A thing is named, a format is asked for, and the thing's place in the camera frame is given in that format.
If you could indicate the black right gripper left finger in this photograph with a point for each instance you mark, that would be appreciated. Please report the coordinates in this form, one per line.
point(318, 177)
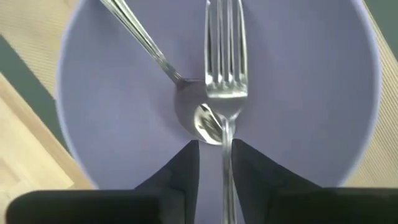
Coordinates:
point(183, 180)

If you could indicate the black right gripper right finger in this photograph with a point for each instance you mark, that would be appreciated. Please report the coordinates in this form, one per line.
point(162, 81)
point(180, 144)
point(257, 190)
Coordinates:
point(258, 177)

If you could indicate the silver metal fork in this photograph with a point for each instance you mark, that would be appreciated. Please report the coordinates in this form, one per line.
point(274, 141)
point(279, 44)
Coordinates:
point(226, 105)

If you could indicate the silver metal spoon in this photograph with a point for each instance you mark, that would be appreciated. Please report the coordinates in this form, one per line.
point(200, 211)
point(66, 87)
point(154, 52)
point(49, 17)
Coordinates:
point(145, 40)

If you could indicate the tall plastic cup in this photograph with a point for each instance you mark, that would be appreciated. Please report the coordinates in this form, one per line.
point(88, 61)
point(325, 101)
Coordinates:
point(295, 93)

